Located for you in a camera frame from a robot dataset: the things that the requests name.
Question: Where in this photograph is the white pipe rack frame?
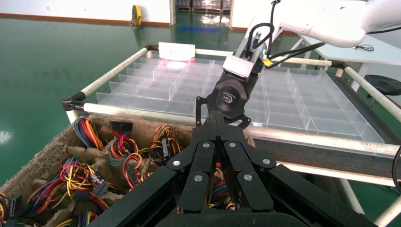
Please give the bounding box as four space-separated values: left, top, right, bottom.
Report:
61 44 401 227

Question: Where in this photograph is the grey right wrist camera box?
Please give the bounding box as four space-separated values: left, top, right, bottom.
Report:
222 55 255 79

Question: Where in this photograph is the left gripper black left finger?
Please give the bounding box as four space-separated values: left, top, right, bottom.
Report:
87 111 218 227

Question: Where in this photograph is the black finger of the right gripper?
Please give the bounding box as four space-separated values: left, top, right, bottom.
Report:
195 95 209 127
233 114 252 130

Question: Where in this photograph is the white desk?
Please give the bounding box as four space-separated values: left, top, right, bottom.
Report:
299 30 401 92

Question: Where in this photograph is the black round stool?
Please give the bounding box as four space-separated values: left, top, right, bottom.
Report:
364 74 401 96

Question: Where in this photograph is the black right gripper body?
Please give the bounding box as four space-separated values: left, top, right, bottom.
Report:
206 67 263 120

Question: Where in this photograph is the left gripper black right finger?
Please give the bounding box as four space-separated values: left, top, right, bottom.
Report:
217 111 376 227

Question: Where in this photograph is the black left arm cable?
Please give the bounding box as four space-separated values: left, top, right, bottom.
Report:
391 145 401 192

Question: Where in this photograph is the clear acrylic divider tray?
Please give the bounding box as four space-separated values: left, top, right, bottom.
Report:
95 56 385 148

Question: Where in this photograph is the white red sign card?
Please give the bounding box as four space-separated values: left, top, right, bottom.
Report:
158 42 196 61

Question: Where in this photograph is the yellow hose reel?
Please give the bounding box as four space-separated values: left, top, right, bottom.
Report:
131 4 143 28

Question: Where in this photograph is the brown cardboard divider box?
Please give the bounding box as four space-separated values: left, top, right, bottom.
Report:
0 114 251 227

